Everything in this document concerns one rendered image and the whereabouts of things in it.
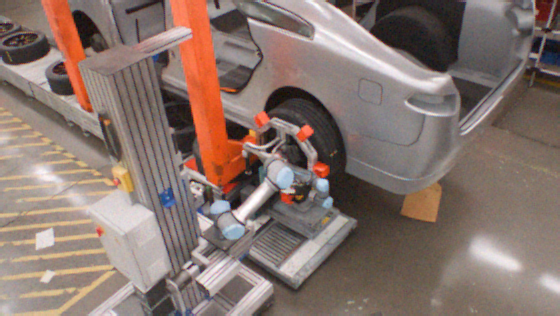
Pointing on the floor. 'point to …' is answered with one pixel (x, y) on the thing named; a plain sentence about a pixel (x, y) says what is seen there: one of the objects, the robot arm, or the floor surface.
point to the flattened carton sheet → (422, 203)
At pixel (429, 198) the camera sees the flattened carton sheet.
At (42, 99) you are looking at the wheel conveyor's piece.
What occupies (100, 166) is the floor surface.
